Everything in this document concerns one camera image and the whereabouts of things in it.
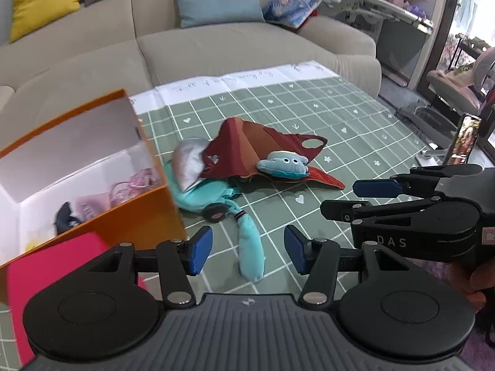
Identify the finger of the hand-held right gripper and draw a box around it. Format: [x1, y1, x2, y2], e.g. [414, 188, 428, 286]
[353, 163, 484, 198]
[320, 197, 441, 225]

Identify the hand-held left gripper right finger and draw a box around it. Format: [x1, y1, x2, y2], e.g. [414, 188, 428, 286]
[283, 225, 407, 305]

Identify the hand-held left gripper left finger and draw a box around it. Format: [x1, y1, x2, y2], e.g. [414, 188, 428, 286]
[91, 226, 214, 306]

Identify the orange cardboard box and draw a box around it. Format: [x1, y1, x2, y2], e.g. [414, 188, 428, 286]
[0, 89, 188, 267]

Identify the pink cloth pouch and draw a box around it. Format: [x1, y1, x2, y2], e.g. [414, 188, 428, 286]
[73, 191, 114, 221]

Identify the navy pouch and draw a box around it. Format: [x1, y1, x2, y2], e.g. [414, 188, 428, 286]
[53, 202, 83, 236]

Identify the person's right hand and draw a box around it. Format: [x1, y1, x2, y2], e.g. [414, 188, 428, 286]
[450, 255, 495, 313]

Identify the teal plush toy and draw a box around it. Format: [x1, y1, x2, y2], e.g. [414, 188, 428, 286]
[164, 158, 267, 281]

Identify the green checked tablecloth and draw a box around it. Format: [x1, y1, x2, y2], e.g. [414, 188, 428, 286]
[0, 61, 455, 368]

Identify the grey phone stand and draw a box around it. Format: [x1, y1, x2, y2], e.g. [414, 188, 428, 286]
[415, 143, 453, 167]

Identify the small blue plush toy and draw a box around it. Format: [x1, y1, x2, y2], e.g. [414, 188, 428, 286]
[256, 150, 309, 174]

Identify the silver cloth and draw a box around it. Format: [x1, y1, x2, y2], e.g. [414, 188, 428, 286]
[171, 138, 209, 192]

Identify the smartphone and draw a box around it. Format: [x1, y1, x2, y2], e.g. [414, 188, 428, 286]
[449, 113, 482, 165]

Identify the brown and red cloth mask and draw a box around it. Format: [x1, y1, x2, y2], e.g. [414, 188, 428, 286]
[201, 117, 346, 191]

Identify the purple fluffy blanket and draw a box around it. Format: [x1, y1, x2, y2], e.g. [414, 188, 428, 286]
[421, 259, 495, 371]

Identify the pink cushioned chair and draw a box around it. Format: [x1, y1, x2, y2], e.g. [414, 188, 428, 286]
[425, 46, 495, 113]

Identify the white desk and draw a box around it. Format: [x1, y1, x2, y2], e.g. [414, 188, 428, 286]
[278, 0, 436, 86]

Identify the beige sofa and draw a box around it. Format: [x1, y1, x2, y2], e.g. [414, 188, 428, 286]
[0, 0, 381, 132]

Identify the printed blue cushion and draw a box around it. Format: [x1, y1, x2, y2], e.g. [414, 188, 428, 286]
[262, 0, 330, 29]

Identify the light blue hanging garment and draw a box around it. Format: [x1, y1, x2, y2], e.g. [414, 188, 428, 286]
[456, 0, 488, 35]

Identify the yellow cushion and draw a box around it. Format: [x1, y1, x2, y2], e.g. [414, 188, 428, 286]
[10, 0, 82, 43]

